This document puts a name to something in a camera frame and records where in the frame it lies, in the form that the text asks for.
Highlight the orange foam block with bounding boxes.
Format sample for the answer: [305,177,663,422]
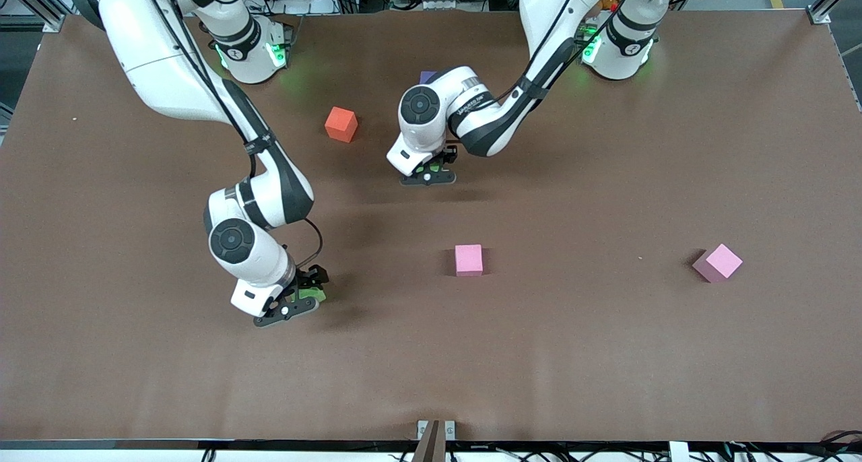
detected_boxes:
[325,106,359,143]

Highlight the brown table cover sheet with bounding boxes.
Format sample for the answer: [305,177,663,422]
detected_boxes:
[0,9,862,442]

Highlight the pale pink foam block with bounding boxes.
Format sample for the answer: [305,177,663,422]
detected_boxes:
[692,243,743,284]

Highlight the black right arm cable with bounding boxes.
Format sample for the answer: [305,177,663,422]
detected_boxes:
[141,0,325,271]

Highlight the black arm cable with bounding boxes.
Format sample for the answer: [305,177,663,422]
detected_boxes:
[141,0,325,271]
[498,0,640,106]

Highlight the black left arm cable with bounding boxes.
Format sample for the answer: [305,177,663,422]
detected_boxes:
[498,0,640,106]

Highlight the small metal bracket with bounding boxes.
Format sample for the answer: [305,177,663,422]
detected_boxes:
[417,420,456,442]

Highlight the aluminium frame profile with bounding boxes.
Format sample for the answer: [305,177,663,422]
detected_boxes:
[807,0,862,25]
[0,0,76,33]

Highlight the tangled black cables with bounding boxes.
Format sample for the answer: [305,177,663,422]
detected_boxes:
[724,432,862,462]

